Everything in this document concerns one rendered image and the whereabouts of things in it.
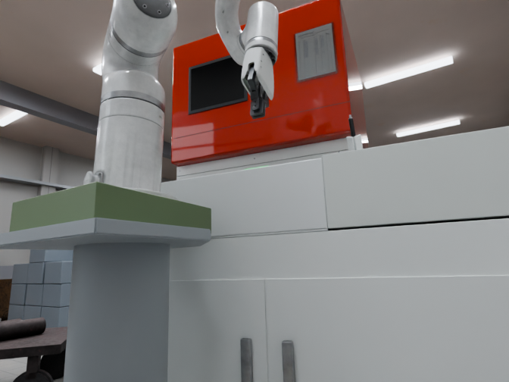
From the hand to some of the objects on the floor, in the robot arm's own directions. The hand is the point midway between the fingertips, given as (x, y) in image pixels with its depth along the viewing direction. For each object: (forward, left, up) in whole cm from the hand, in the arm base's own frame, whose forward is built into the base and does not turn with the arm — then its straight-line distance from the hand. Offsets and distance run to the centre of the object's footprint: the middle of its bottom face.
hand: (257, 108), depth 80 cm
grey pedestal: (-31, +13, -113) cm, 118 cm away
